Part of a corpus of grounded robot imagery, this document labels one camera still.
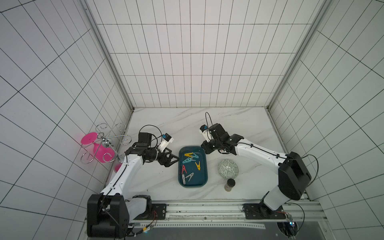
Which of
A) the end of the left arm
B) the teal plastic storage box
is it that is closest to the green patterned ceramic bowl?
the teal plastic storage box

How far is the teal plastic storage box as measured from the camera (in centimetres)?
82

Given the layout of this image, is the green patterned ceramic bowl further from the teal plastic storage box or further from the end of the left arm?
the end of the left arm
